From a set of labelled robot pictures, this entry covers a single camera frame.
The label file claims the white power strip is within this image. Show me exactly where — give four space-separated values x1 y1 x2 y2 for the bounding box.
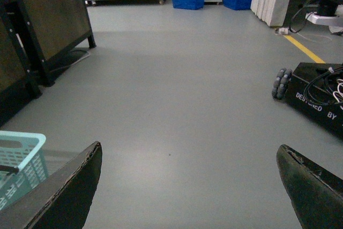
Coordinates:
275 27 289 35

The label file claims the brown basket handle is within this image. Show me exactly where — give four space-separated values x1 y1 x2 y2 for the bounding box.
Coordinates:
0 165 19 174

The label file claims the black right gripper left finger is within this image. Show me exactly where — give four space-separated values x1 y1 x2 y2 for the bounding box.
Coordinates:
1 142 102 228

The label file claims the dark wooden shelf unit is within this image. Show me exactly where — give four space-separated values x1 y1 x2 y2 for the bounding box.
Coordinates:
1 0 95 123

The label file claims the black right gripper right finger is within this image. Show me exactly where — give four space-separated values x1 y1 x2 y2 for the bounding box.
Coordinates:
276 144 342 228

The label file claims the light blue plastic basket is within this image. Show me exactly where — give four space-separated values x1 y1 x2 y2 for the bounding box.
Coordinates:
1 130 49 210

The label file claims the grey omni wheel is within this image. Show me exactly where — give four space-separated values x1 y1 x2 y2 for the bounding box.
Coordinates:
271 68 293 100

